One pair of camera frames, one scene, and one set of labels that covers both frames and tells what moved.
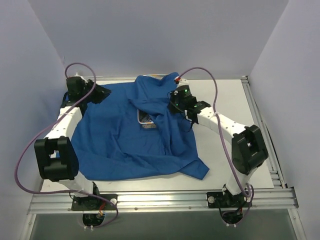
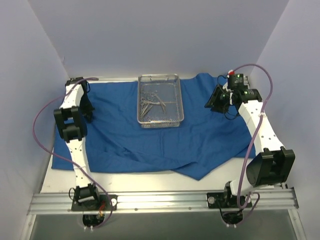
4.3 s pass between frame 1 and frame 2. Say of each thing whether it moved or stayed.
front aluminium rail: stayed
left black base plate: stayed
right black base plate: stayed
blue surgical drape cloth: moved
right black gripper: moved
